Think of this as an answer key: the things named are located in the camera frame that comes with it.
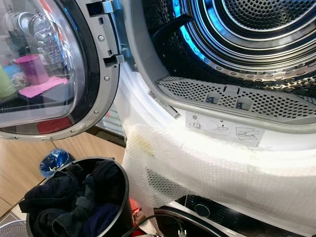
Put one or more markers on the washing machine with black panel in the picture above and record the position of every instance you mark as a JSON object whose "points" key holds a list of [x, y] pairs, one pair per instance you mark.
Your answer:
{"points": [[222, 218]]}

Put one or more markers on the perforated steel dryer drum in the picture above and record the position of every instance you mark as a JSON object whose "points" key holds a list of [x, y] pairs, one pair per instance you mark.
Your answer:
{"points": [[256, 15]]}

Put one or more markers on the white instruction sticker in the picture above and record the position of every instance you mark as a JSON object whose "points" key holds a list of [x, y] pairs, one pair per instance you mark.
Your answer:
{"points": [[217, 128]]}

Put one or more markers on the grey lint filter grille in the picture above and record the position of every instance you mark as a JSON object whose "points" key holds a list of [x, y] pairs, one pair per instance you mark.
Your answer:
{"points": [[197, 92]]}

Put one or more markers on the clear bubble wrap sheet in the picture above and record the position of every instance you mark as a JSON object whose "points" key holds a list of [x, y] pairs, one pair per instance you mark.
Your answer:
{"points": [[197, 168]]}

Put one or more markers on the narrow barcode label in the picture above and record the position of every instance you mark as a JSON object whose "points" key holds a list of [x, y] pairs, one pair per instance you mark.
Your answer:
{"points": [[168, 108]]}

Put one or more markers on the white tumble dryer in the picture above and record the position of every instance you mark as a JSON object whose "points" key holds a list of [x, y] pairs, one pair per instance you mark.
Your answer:
{"points": [[132, 86]]}

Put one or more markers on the red plastic object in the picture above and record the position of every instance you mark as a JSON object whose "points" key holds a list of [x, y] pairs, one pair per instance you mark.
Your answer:
{"points": [[136, 210]]}

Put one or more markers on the grey metal door hinge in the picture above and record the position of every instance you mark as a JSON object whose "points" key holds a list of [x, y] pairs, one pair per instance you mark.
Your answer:
{"points": [[112, 29]]}

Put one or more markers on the round glass dryer door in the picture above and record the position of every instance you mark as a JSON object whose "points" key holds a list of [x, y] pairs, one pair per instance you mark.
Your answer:
{"points": [[106, 64]]}

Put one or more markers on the black round laundry bucket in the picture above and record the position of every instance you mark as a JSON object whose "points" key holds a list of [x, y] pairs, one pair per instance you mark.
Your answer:
{"points": [[124, 217]]}

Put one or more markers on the navy blue garment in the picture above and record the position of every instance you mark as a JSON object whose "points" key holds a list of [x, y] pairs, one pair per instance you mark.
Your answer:
{"points": [[101, 219]]}

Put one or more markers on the grey garment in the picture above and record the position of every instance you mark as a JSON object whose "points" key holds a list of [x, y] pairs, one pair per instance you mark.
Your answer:
{"points": [[74, 215]]}

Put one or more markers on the red door sticker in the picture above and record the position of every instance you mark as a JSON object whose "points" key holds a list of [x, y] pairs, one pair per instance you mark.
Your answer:
{"points": [[54, 125]]}

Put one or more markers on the black garment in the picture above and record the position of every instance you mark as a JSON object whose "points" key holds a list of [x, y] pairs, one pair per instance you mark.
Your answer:
{"points": [[44, 195]]}

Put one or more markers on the grey fan grille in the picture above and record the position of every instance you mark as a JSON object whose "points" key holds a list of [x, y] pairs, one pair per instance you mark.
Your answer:
{"points": [[11, 229]]}

